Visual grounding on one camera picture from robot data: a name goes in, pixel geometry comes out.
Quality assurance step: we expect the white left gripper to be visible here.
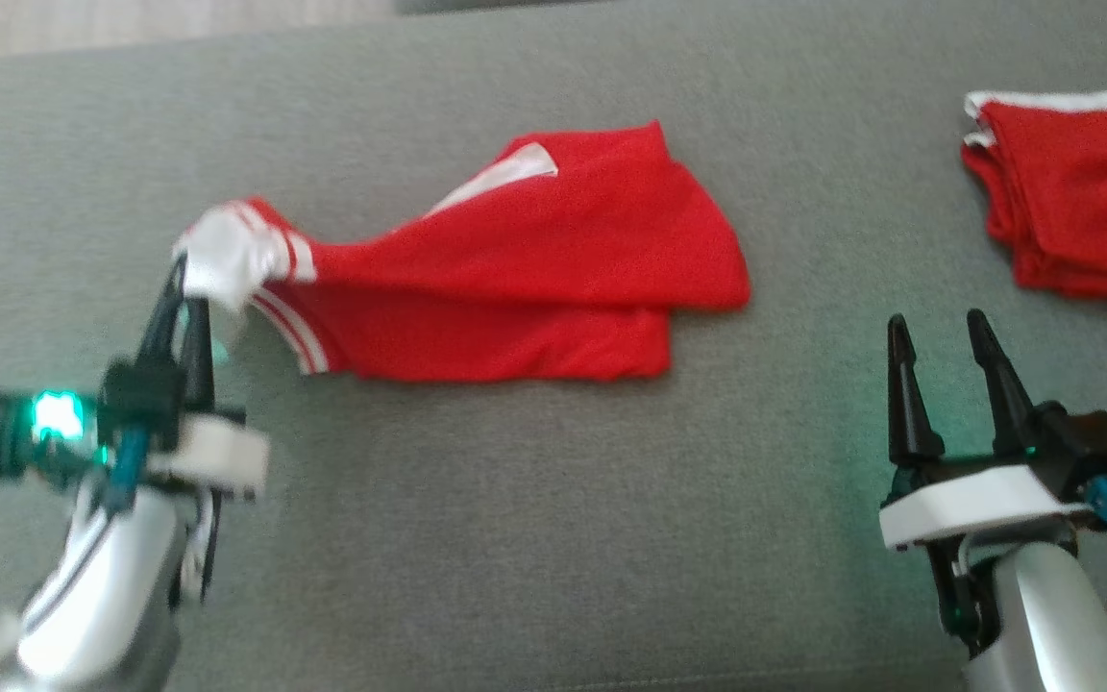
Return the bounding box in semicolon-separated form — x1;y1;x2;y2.
0;252;272;503

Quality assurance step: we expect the red basketball jersey white trim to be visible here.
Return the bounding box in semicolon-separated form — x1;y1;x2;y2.
172;120;751;383

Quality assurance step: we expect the large grey sofa seat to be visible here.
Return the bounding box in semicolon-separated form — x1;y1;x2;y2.
0;0;1107;692

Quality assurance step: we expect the blue-plug left camera cable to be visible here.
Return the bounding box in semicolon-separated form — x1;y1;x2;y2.
104;428;151;510

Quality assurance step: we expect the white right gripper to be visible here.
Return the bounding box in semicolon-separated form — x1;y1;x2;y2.
878;308;1097;659

